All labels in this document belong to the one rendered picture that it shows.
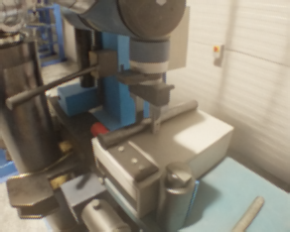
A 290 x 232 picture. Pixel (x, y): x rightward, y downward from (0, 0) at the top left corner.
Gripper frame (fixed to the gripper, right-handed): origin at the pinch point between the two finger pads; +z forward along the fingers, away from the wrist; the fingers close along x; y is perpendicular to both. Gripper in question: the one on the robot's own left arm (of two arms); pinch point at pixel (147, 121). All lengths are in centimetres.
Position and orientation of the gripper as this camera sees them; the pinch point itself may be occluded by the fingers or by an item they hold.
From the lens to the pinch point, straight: 61.5
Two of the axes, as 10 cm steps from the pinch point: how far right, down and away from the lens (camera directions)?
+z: -0.2, 8.7, 5.0
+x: -6.2, -4.0, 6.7
